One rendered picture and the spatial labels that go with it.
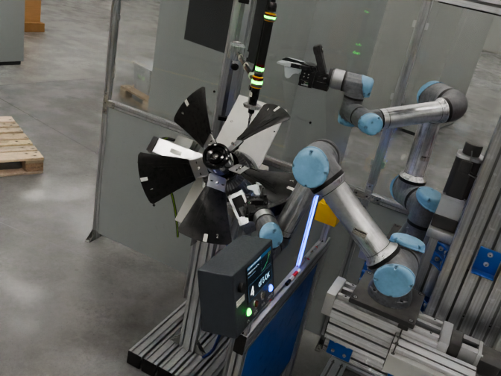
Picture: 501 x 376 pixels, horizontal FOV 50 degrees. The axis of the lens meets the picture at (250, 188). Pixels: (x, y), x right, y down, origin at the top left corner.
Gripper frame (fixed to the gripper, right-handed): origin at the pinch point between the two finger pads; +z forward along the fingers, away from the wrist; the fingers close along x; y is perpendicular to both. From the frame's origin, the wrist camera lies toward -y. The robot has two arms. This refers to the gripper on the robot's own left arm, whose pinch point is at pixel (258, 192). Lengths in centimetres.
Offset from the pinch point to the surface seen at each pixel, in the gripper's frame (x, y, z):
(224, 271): -9, 23, -66
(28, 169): 100, 133, 247
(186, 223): 16.9, 26.3, 6.3
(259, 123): -17.2, -5.1, 31.3
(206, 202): 10.6, 17.9, 12.3
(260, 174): -0.8, -3.9, 14.5
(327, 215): 19.2, -36.5, 16.0
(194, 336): 98, 17, 33
